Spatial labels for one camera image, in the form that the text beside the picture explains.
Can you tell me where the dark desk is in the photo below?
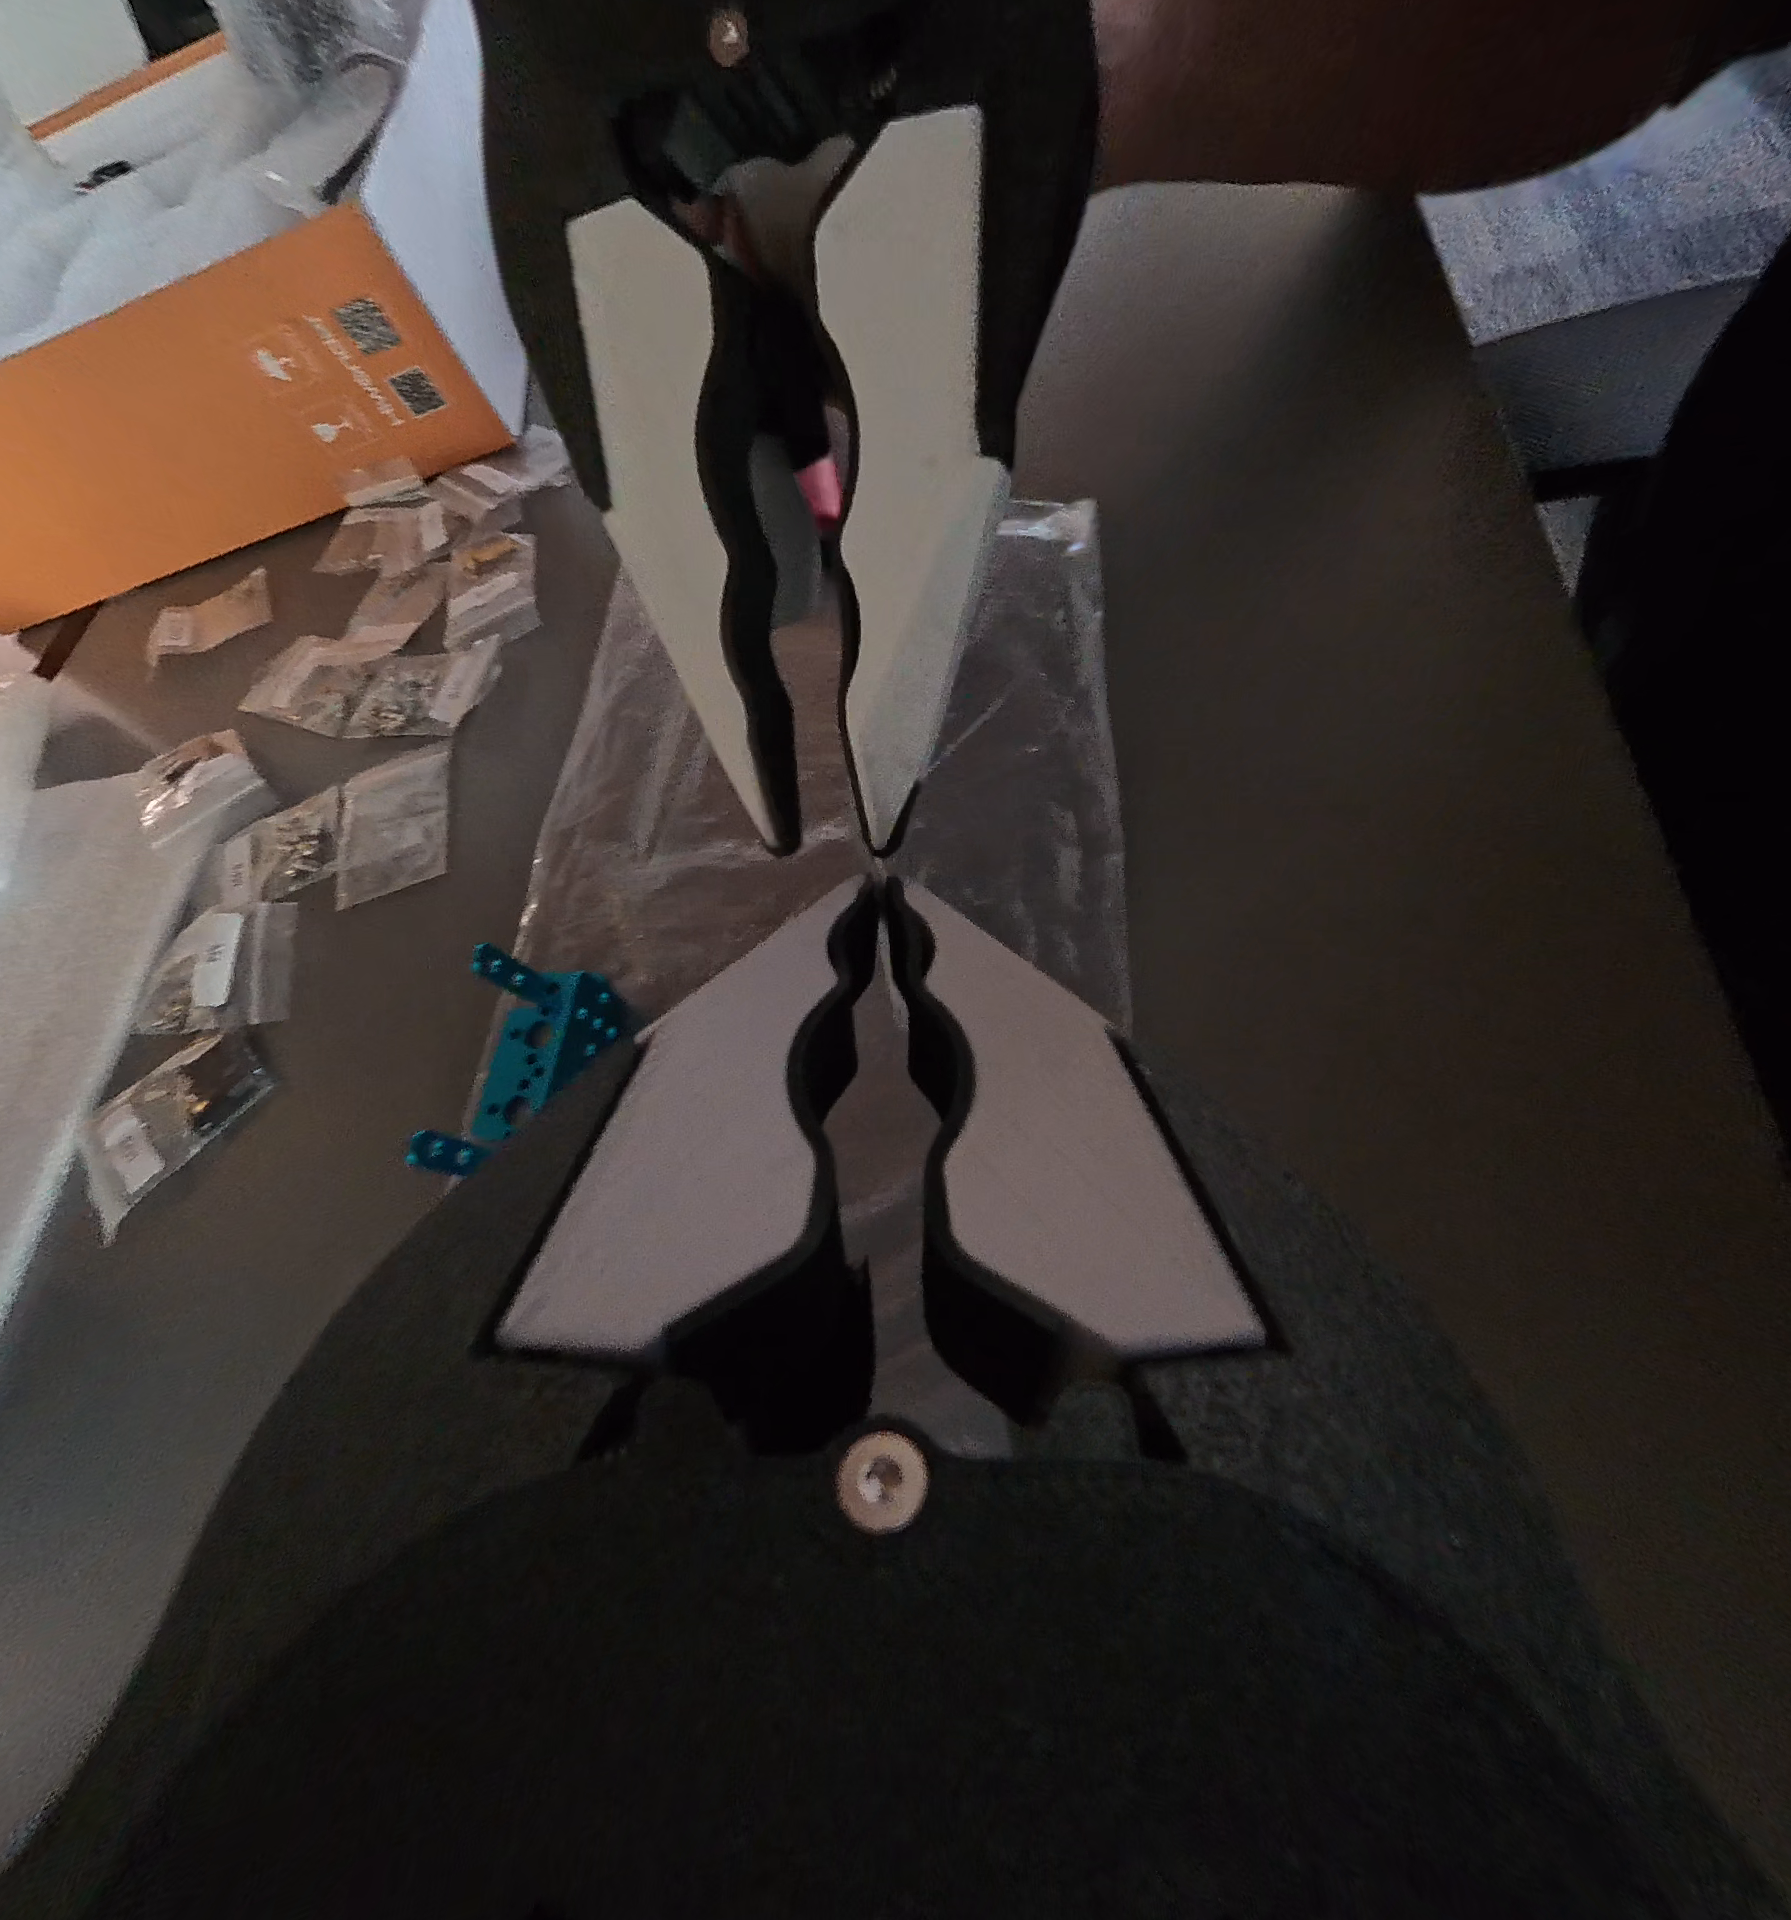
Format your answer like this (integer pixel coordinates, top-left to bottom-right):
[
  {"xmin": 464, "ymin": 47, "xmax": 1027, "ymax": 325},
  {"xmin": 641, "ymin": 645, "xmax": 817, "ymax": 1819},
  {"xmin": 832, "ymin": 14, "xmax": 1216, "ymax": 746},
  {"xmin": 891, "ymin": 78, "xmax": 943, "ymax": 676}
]
[{"xmin": 0, "ymin": 188, "xmax": 1791, "ymax": 1920}]

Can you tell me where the white foam box insert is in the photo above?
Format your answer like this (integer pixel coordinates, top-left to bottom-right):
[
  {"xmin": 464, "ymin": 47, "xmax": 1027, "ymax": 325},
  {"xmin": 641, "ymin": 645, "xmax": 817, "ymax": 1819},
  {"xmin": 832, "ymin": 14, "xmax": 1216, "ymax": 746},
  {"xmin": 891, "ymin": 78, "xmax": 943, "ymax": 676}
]
[{"xmin": 0, "ymin": 30, "xmax": 371, "ymax": 347}]

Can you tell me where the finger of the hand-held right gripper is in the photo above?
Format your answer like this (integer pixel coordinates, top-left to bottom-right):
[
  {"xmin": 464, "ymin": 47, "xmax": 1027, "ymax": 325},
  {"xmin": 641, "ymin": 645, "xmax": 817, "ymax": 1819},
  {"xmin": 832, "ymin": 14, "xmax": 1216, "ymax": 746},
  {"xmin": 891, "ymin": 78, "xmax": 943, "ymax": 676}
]
[
  {"xmin": 810, "ymin": 108, "xmax": 1014, "ymax": 854},
  {"xmin": 568, "ymin": 198, "xmax": 807, "ymax": 858}
]

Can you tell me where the white foam sheet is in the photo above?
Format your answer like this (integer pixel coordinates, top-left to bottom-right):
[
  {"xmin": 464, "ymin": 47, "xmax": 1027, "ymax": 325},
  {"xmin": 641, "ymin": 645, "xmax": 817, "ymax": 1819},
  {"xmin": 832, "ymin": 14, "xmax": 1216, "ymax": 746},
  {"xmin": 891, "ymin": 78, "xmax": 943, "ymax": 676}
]
[{"xmin": 0, "ymin": 779, "xmax": 225, "ymax": 1479}]

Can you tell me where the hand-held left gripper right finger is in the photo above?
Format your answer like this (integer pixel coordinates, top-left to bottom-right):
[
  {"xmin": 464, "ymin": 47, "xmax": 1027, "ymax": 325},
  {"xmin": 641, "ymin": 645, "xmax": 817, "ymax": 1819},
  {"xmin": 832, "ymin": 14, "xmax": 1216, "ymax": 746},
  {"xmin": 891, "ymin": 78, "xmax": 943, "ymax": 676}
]
[{"xmin": 889, "ymin": 877, "xmax": 1275, "ymax": 1426}]

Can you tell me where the large clear plastic bag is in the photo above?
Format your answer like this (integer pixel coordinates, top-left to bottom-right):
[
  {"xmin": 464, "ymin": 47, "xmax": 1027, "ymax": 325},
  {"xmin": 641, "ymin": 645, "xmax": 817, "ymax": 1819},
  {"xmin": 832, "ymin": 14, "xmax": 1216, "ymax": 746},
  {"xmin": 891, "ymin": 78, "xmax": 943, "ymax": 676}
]
[{"xmin": 513, "ymin": 495, "xmax": 1137, "ymax": 1352}]

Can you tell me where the person's right forearm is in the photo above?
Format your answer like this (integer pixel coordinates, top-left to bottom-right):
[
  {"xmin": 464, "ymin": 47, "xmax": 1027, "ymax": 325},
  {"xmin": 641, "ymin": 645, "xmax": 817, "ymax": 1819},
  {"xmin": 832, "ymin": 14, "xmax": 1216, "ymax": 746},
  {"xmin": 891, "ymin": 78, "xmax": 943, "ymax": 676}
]
[{"xmin": 1099, "ymin": 0, "xmax": 1791, "ymax": 199}]

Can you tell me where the orange cardboard box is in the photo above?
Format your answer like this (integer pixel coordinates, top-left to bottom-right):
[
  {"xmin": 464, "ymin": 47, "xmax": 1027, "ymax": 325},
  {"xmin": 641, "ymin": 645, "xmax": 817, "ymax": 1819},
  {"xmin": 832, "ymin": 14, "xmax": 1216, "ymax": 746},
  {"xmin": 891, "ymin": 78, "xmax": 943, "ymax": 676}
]
[{"xmin": 0, "ymin": 0, "xmax": 529, "ymax": 631}]

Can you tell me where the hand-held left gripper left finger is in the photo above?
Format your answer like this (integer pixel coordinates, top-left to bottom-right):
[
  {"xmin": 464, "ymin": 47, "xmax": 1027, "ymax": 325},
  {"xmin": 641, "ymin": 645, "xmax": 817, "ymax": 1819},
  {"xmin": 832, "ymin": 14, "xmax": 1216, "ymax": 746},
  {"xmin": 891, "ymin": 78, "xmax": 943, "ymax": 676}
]
[{"xmin": 494, "ymin": 877, "xmax": 876, "ymax": 1454}]

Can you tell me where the blue metal bracket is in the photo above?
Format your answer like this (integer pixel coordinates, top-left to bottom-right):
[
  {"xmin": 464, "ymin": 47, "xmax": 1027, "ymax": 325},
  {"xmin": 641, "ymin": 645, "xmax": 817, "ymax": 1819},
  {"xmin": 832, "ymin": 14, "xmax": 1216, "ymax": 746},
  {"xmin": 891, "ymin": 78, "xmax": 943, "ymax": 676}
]
[{"xmin": 412, "ymin": 942, "xmax": 641, "ymax": 1171}]

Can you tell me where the pile of small screw bags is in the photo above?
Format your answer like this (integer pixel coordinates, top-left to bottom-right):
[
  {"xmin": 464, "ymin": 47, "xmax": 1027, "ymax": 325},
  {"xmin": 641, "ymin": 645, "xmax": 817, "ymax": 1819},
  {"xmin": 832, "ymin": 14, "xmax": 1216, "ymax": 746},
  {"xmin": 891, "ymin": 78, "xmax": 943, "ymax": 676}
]
[{"xmin": 77, "ymin": 457, "xmax": 574, "ymax": 1248}]

